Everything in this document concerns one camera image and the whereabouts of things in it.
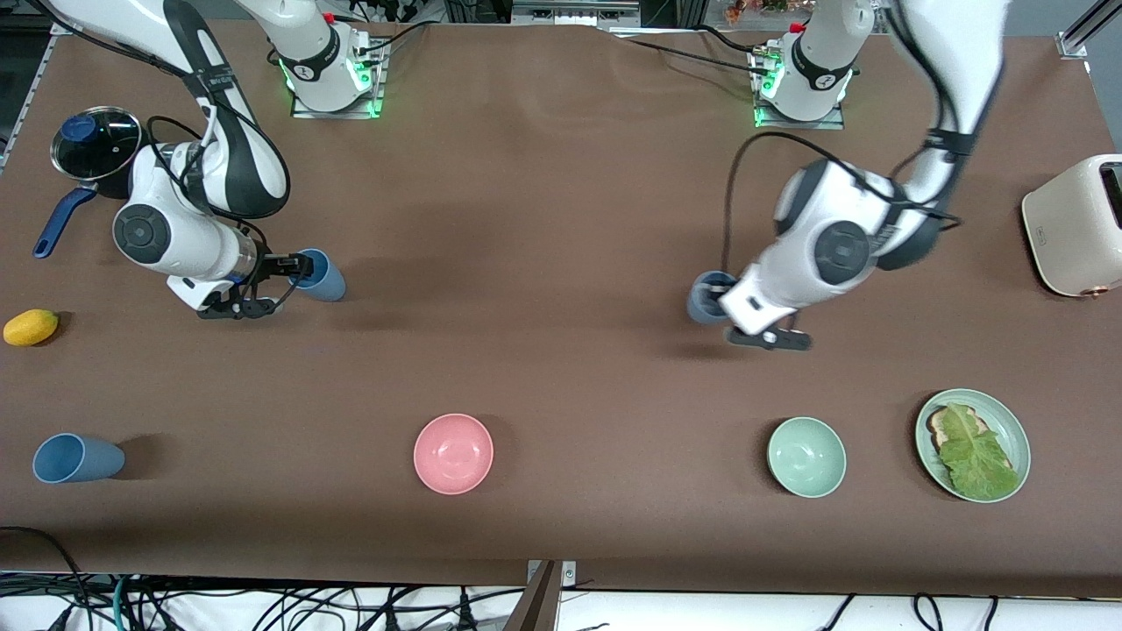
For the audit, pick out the blue plastic cup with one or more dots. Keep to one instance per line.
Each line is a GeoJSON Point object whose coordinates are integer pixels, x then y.
{"type": "Point", "coordinates": [79, 459]}
{"type": "Point", "coordinates": [329, 280]}
{"type": "Point", "coordinates": [701, 302]}

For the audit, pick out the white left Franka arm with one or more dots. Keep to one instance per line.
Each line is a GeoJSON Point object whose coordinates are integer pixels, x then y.
{"type": "Point", "coordinates": [824, 228]}

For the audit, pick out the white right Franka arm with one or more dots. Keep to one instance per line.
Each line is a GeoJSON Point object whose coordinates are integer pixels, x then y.
{"type": "Point", "coordinates": [254, 175]}

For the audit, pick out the mint green bowl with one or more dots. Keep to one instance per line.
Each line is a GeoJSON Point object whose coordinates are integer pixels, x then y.
{"type": "Point", "coordinates": [806, 457]}

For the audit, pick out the yellow lemon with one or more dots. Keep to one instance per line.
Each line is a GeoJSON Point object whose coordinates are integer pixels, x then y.
{"type": "Point", "coordinates": [31, 327]}

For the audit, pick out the glass lid with blue knob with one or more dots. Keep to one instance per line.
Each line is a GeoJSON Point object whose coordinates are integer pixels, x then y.
{"type": "Point", "coordinates": [110, 145]}

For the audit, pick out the slice of brown bread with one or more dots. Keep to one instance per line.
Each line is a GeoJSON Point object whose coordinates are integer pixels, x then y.
{"type": "Point", "coordinates": [942, 429]}

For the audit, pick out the pink bowl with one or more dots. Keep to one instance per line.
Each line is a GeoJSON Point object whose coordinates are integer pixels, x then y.
{"type": "Point", "coordinates": [453, 454]}

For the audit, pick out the green lettuce leaf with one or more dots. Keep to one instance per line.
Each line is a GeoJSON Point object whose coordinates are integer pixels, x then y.
{"type": "Point", "coordinates": [977, 460]}

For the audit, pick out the mint green plate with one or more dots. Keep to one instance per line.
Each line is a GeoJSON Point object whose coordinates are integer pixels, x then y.
{"type": "Point", "coordinates": [1017, 438]}

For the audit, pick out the cream white toaster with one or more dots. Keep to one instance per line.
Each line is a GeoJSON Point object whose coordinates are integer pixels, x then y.
{"type": "Point", "coordinates": [1069, 228]}

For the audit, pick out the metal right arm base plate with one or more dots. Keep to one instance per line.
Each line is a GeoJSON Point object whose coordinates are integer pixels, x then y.
{"type": "Point", "coordinates": [302, 109]}

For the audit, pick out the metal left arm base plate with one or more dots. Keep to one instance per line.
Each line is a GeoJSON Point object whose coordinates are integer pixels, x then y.
{"type": "Point", "coordinates": [828, 121]}

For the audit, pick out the grey table edge post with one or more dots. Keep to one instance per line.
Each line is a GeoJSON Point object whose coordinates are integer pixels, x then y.
{"type": "Point", "coordinates": [543, 600]}

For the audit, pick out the aluminium frame profile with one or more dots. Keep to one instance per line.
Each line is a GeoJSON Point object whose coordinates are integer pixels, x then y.
{"type": "Point", "coordinates": [1087, 26]}

